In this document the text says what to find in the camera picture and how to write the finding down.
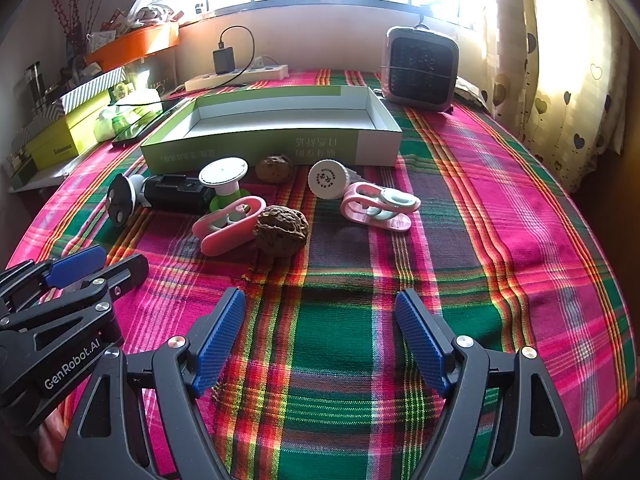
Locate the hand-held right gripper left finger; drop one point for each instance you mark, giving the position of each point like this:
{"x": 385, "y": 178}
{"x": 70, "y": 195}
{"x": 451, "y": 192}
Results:
{"x": 220, "y": 342}

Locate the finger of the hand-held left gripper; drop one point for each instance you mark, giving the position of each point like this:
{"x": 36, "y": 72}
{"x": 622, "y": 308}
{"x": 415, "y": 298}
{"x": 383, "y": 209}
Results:
{"x": 75, "y": 266}
{"x": 125, "y": 275}

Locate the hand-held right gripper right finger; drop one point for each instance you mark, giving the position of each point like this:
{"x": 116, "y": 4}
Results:
{"x": 420, "y": 345}

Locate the grey ball knob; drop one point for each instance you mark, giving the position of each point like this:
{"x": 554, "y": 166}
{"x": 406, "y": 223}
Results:
{"x": 137, "y": 190}

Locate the black bike light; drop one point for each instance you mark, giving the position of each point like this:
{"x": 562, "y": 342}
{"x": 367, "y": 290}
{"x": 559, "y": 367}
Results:
{"x": 175, "y": 195}

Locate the pink and white clip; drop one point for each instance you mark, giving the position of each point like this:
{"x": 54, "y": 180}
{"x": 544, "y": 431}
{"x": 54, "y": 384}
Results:
{"x": 220, "y": 245}

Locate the brown walnut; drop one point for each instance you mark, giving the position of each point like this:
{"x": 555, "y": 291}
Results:
{"x": 274, "y": 167}
{"x": 280, "y": 230}

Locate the green and white spool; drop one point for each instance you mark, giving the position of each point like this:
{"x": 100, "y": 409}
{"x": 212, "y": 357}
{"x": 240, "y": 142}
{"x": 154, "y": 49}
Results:
{"x": 222, "y": 172}

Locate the pink and mint clip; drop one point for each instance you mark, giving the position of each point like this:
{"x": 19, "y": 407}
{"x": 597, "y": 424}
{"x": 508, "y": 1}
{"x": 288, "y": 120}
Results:
{"x": 350, "y": 205}

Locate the white round cap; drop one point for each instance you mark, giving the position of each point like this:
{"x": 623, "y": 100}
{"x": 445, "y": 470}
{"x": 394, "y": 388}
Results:
{"x": 327, "y": 180}

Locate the green and white cardboard box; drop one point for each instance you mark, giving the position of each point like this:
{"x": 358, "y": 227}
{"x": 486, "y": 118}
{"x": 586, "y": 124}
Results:
{"x": 280, "y": 120}

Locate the plaid blanket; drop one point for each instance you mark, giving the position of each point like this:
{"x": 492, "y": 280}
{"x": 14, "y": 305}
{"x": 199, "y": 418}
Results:
{"x": 350, "y": 360}

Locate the yellow-green box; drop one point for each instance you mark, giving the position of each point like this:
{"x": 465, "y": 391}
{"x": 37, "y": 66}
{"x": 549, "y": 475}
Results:
{"x": 65, "y": 132}

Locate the black smartphone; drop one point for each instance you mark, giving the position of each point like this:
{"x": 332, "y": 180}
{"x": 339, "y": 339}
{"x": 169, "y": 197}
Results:
{"x": 137, "y": 132}

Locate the green tissue pack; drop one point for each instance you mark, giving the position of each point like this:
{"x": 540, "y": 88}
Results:
{"x": 117, "y": 122}

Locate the small green patterned box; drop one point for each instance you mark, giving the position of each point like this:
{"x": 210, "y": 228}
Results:
{"x": 120, "y": 91}

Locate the striped box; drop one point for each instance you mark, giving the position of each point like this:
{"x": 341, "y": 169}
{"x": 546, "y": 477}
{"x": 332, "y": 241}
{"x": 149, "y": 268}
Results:
{"x": 95, "y": 85}

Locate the glass jar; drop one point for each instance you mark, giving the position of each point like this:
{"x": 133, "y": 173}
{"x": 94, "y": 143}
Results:
{"x": 34, "y": 82}

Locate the white power strip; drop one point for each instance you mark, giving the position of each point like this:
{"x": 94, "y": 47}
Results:
{"x": 237, "y": 79}

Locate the orange tray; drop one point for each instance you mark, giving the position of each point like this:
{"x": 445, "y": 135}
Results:
{"x": 130, "y": 45}

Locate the red twigs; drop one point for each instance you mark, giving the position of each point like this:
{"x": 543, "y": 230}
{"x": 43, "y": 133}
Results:
{"x": 70, "y": 35}

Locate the black charger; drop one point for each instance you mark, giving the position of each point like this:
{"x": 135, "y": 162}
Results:
{"x": 224, "y": 60}

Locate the white plug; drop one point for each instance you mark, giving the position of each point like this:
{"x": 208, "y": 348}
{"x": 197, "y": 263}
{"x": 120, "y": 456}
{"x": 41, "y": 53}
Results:
{"x": 261, "y": 63}

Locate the grey cloth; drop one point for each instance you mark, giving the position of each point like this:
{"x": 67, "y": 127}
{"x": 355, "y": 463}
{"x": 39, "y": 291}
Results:
{"x": 467, "y": 91}

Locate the pile of papers and packets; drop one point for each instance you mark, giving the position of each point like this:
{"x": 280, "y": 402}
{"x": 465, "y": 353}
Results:
{"x": 145, "y": 10}

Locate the small grey heater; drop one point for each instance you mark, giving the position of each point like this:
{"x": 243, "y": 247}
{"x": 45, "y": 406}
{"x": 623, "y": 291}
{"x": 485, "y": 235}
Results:
{"x": 420, "y": 72}

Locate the heart print curtain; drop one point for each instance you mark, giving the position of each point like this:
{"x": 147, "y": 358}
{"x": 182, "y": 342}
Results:
{"x": 560, "y": 85}

